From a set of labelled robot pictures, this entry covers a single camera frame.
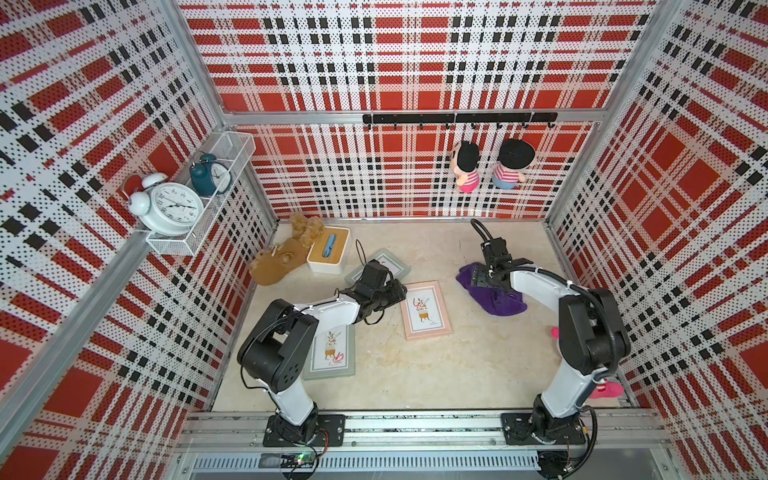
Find white alarm clock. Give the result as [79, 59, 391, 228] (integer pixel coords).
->
[128, 172, 204, 237]

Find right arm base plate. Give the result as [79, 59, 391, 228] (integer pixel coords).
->
[501, 410, 587, 446]

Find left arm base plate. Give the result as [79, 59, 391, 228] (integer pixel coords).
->
[262, 414, 347, 448]

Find pink picture frame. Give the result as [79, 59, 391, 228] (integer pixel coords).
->
[401, 281, 453, 340]

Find brown plush toy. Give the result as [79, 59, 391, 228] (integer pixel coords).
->
[249, 212, 325, 286]

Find teal alarm clock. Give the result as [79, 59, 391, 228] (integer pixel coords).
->
[189, 153, 233, 197]

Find pink object behind right arm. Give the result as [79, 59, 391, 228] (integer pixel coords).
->
[550, 326, 626, 401]

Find green circuit board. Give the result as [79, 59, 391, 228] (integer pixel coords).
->
[280, 452, 317, 470]

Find doll pink striped shirt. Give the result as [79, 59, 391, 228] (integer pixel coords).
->
[450, 141, 480, 194]

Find aluminium front rail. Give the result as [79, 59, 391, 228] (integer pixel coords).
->
[178, 408, 672, 453]

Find green frame tilted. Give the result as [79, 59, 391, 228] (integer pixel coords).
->
[345, 248, 411, 285]

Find white box wooden lid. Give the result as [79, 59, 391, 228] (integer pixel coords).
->
[307, 226, 350, 275]

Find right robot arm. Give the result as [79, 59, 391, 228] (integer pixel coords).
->
[472, 229, 631, 444]

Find white wire shelf basket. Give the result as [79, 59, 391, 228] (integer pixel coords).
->
[147, 131, 256, 256]

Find black hook rail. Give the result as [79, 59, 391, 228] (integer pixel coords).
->
[362, 112, 558, 126]

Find purple microfiber cloth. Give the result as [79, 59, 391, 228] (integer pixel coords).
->
[456, 262, 528, 317]

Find doll blue pants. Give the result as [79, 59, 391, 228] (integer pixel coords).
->
[492, 138, 535, 190]

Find green frame near arm base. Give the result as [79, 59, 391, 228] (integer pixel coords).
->
[302, 325, 355, 380]

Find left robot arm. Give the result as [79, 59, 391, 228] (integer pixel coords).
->
[237, 260, 407, 445]

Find blue object on box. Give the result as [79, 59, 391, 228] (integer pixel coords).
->
[322, 234, 337, 258]

